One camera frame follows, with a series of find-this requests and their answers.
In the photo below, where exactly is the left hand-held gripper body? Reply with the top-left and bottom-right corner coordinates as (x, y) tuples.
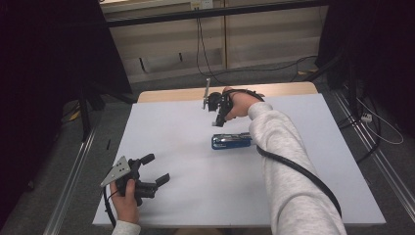
(100, 155), (159, 207)

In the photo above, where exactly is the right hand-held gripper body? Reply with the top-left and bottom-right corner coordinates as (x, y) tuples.
(202, 77), (235, 122)

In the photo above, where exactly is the person's left hand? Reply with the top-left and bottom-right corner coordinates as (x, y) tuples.
(110, 178), (141, 226)

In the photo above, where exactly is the person's right hand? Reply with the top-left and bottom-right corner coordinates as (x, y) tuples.
(222, 85), (264, 122)

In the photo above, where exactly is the white table cover sheet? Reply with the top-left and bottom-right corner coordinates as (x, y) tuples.
(92, 92), (387, 228)

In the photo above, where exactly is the beige wooden cabinet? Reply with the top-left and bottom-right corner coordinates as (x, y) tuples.
(99, 0), (329, 84)

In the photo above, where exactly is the black metal stand leg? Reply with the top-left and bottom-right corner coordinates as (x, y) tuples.
(77, 82), (135, 143)

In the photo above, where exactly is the black horizontal metal bar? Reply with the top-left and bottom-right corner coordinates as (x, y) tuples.
(105, 0), (329, 29)

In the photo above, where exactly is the black curtain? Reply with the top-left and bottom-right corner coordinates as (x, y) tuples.
(315, 0), (415, 135)
(0, 0), (133, 226)

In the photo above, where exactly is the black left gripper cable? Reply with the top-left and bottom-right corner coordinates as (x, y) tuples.
(103, 186), (117, 228)

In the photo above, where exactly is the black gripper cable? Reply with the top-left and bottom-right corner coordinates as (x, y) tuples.
(103, 186), (117, 228)
(224, 88), (344, 219)

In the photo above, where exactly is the black hanging cable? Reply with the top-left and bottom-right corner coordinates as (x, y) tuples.
(195, 7), (319, 86)

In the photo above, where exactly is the aluminium floor rail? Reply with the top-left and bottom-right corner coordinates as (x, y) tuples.
(42, 127), (97, 235)
(332, 90), (415, 223)

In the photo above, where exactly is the white wall socket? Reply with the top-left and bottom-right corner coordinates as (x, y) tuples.
(190, 0), (214, 11)

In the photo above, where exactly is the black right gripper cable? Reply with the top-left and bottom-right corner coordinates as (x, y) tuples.
(224, 88), (344, 219)

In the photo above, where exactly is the white cable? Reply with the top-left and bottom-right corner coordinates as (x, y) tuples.
(355, 97), (405, 146)

